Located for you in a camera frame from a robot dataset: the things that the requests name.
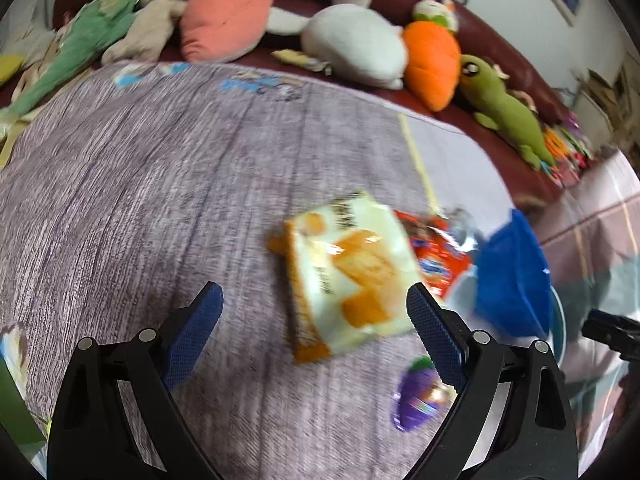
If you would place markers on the grey printed tablecloth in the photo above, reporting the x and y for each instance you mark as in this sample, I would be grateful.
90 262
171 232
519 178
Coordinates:
150 185

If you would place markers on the beige fluffy plush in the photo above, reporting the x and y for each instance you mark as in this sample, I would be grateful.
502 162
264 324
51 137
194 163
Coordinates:
150 25

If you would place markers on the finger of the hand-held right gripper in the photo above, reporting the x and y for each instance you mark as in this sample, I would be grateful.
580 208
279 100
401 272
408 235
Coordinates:
612 330

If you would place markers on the olive green crocodile plush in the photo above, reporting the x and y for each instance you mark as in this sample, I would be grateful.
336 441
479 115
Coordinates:
510 110

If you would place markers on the pink carrot rabbit plush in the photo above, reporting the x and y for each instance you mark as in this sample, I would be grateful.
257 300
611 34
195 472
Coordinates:
225 10

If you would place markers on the cardboard boxes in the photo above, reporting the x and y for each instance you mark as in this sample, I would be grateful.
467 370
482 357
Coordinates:
605 95

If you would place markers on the yellow and white snack packet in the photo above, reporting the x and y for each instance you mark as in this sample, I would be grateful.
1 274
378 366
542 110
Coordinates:
350 270

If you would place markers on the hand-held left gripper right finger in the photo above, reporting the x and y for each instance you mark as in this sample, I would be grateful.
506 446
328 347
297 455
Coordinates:
434 332

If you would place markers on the green carton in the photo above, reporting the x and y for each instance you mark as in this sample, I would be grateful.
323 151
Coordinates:
17 405

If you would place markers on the white goose plush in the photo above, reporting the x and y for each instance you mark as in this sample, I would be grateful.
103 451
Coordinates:
350 40

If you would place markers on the plaid blanket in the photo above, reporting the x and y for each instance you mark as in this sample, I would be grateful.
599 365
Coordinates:
595 240

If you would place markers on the colourful toy pile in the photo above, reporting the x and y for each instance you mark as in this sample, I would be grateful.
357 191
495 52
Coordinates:
570 152

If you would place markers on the yellow plush toy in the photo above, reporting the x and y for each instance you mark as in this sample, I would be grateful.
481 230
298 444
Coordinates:
7 67

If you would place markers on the purple snack wrapper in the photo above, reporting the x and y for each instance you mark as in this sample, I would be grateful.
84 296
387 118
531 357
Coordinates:
417 400

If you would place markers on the orange carrot rabbit plush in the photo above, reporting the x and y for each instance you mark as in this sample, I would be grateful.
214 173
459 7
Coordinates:
432 60

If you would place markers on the orange snack wrapper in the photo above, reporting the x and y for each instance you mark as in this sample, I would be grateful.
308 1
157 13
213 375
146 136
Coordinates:
440 255

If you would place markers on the green dinosaur plush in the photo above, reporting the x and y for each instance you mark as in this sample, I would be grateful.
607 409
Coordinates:
85 35

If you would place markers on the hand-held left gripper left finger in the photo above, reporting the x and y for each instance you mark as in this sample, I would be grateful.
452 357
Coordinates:
196 327

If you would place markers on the dark red leather sofa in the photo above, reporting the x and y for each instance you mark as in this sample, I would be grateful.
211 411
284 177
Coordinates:
500 35

